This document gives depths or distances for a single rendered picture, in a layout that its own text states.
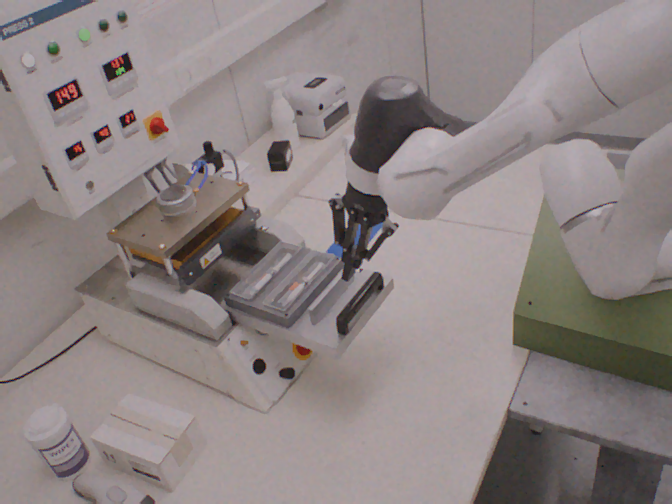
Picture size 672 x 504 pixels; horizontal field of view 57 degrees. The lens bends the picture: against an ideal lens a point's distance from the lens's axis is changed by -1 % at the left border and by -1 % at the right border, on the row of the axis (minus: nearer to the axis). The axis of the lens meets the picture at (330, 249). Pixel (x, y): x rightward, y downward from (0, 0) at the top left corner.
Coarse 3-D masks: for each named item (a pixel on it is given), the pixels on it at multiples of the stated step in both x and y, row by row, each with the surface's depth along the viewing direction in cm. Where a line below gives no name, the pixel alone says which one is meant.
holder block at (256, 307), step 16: (304, 256) 135; (336, 256) 133; (288, 272) 131; (336, 272) 132; (272, 288) 128; (320, 288) 128; (240, 304) 127; (256, 304) 125; (304, 304) 124; (272, 320) 123; (288, 320) 120
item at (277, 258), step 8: (280, 248) 137; (288, 248) 137; (296, 248) 136; (272, 256) 135; (280, 256) 135; (288, 256) 134; (264, 264) 133; (272, 264) 133; (280, 264) 132; (256, 272) 132; (264, 272) 131; (272, 272) 131; (248, 280) 130; (256, 280) 129; (264, 280) 129; (240, 288) 128; (248, 288) 128; (256, 288) 127; (248, 296) 126
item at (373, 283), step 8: (376, 272) 124; (368, 280) 123; (376, 280) 123; (368, 288) 121; (376, 288) 124; (360, 296) 120; (368, 296) 121; (352, 304) 118; (360, 304) 119; (344, 312) 117; (352, 312) 117; (336, 320) 116; (344, 320) 115; (344, 328) 116
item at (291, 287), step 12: (312, 252) 134; (324, 252) 133; (300, 264) 131; (312, 264) 131; (324, 264) 130; (288, 276) 129; (300, 276) 128; (312, 276) 128; (276, 288) 126; (288, 288) 126; (300, 288) 125; (276, 300) 123; (288, 300) 123
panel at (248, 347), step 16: (240, 336) 131; (256, 336) 134; (272, 336) 137; (240, 352) 131; (256, 352) 133; (272, 352) 136; (288, 352) 139; (272, 368) 136; (256, 384) 132; (272, 384) 135; (288, 384) 138; (272, 400) 134
